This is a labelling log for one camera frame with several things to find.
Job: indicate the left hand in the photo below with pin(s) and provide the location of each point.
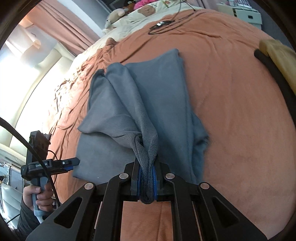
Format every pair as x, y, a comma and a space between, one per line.
43, 199

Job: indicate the left pink curtain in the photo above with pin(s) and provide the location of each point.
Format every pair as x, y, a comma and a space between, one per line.
63, 25

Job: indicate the left forearm dark sleeve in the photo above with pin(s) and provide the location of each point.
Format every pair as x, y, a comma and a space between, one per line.
27, 222

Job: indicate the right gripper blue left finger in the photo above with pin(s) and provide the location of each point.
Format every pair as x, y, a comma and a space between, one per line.
135, 180

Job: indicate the grey t-shirt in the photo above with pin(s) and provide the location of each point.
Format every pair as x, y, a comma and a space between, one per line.
141, 112

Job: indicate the bear print pillow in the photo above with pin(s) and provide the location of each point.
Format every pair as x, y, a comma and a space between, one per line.
155, 11

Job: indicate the cream padded headboard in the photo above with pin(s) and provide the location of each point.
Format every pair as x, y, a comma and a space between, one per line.
26, 90

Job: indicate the pink fluffy garment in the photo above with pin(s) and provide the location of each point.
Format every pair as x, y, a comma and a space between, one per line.
142, 3

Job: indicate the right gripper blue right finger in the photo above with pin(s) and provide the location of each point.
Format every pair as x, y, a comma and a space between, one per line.
162, 187

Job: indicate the cream plush toy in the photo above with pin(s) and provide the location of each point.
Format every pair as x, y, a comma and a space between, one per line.
114, 16

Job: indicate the cream bed sheet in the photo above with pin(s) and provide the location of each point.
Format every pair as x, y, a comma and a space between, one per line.
117, 34

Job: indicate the orange-brown blanket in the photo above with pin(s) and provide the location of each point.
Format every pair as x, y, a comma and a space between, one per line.
251, 155

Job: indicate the folded black garment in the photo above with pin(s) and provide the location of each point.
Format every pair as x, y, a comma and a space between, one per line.
286, 90

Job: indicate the white bedside drawer cabinet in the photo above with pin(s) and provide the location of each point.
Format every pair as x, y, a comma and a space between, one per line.
242, 11

